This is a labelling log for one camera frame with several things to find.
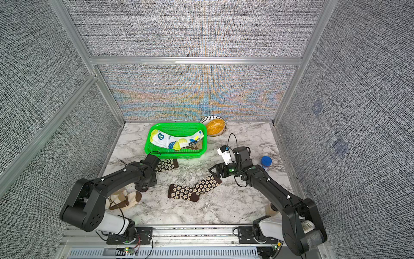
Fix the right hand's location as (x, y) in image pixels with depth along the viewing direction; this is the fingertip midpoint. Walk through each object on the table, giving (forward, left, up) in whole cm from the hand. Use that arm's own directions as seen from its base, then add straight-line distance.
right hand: (214, 165), depth 82 cm
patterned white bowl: (+43, +4, -12) cm, 45 cm away
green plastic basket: (+37, +25, -16) cm, 47 cm away
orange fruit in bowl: (+33, -2, -8) cm, 34 cm away
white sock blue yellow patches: (+22, +33, -7) cm, 40 cm away
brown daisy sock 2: (-10, +11, -13) cm, 20 cm away
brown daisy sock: (+8, +28, -14) cm, 32 cm away
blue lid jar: (+5, -29, -7) cm, 31 cm away
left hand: (-4, +34, -13) cm, 37 cm away
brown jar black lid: (-20, -25, -5) cm, 33 cm away
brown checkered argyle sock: (+21, +12, -9) cm, 25 cm away
